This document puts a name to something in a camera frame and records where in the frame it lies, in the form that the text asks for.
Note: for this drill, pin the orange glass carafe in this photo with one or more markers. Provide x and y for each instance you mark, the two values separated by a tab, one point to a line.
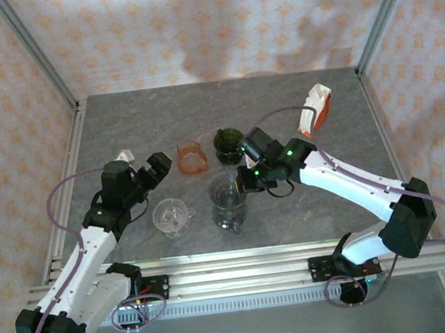
191	160

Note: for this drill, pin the dark green coffee dripper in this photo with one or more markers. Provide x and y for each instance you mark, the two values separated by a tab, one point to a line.
227	142

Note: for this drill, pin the clear coffee dripper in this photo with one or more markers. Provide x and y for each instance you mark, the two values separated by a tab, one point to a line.
172	216

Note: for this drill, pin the white orange filter box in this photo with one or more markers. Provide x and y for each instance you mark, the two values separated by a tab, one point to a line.
314	112

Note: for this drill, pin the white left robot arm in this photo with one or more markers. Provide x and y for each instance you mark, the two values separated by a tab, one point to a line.
77	267

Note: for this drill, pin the aluminium table side rail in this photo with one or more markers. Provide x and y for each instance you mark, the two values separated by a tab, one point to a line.
70	163
374	105

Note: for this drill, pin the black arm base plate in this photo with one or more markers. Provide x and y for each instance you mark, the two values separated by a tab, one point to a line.
158	288
318	270

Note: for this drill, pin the aluminium mounting rail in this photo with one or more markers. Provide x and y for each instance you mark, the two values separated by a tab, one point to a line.
238	273

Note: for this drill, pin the aluminium frame post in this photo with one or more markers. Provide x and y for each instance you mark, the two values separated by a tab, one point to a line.
383	15
39	55

